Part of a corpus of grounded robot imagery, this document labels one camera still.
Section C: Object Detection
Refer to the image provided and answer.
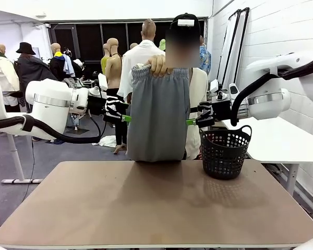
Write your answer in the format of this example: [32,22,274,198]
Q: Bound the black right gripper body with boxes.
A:
[213,98,232,122]

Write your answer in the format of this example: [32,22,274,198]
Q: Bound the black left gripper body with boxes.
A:
[88,95,107,122]

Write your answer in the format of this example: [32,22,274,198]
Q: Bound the grey training pants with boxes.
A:
[126,63,190,163]

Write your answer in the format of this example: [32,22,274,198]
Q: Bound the person's right hand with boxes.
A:
[147,55,173,78]

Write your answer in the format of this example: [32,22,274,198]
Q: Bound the person in cream cardigan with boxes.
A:
[165,12,209,160]

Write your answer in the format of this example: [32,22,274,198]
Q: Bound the white cloth on floor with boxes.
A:
[92,135,117,148]

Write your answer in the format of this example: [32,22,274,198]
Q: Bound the beige mannequin in black trousers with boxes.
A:
[101,37,131,154]

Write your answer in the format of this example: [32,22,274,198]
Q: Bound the black perforated plastic basket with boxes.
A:
[199,124,252,180]

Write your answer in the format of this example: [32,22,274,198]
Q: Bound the mannequin in yellow-green top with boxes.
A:
[101,43,112,76]

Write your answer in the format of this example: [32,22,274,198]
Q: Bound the mannequin in blue floral shirt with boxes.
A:
[199,35,212,76]

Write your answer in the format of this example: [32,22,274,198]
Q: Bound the tall mannequin in white shirt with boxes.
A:
[117,19,167,104]

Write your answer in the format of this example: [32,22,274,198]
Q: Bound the mannequin with yellow scarf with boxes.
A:
[50,43,83,131]

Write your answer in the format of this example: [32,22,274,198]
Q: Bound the black framed leaning panel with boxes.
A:
[215,9,241,86]
[228,7,250,86]

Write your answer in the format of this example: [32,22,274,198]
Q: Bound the large white table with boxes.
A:
[220,110,313,196]

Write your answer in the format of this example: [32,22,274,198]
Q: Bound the mannequin with black bucket hat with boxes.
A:
[14,42,58,82]

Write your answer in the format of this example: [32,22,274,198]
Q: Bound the black cap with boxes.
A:
[170,12,200,31]

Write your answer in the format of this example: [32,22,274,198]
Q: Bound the white table with tube leg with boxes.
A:
[0,129,44,184]

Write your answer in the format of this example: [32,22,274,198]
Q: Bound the mannequin in cream jacket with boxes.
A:
[0,43,21,113]

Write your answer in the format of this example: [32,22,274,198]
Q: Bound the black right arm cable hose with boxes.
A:
[230,56,313,127]

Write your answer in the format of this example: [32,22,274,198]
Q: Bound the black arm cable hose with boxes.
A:
[230,56,313,127]
[0,109,107,144]

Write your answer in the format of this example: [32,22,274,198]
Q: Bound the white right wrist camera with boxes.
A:
[210,79,228,101]

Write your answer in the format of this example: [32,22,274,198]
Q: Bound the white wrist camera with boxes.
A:
[210,79,228,101]
[89,73,108,97]

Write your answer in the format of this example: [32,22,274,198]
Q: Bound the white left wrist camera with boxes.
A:
[89,73,108,97]

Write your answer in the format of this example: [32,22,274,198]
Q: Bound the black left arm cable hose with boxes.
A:
[0,109,107,144]

